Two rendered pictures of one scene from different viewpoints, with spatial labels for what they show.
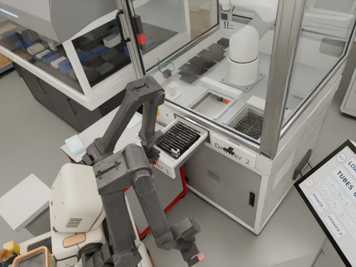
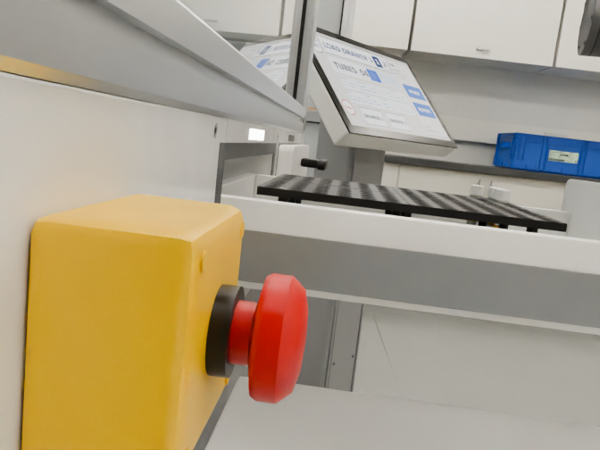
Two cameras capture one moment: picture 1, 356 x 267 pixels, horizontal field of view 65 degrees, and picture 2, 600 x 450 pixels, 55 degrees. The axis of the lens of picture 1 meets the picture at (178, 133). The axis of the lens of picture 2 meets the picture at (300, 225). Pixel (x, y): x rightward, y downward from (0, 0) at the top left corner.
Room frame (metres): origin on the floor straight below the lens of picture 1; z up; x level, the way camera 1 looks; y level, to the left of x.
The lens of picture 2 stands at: (1.60, 0.30, 0.94)
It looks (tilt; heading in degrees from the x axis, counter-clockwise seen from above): 9 degrees down; 225
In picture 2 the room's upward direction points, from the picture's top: 7 degrees clockwise
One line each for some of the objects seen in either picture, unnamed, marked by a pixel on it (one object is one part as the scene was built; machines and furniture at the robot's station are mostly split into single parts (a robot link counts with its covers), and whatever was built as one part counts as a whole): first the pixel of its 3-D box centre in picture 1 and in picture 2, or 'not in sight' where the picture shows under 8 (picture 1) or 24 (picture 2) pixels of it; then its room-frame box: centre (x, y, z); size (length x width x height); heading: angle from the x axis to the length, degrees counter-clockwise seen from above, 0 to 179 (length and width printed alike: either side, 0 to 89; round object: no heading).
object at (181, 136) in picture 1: (178, 140); (394, 229); (1.19, 0.01, 0.87); 0.22 x 0.18 x 0.06; 131
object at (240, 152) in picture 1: (232, 150); (292, 183); (1.03, -0.29, 0.87); 0.29 x 0.02 x 0.11; 41
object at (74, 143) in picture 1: (74, 144); not in sight; (1.40, 0.71, 0.78); 0.15 x 0.10 x 0.04; 28
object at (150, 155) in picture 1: (149, 152); not in sight; (1.01, 0.17, 1.01); 0.10 x 0.07 x 0.07; 131
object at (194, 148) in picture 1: (179, 140); (382, 234); (1.19, 0.00, 0.86); 0.40 x 0.26 x 0.06; 131
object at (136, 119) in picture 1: (132, 122); not in sight; (1.55, 0.31, 0.77); 0.13 x 0.09 x 0.02; 129
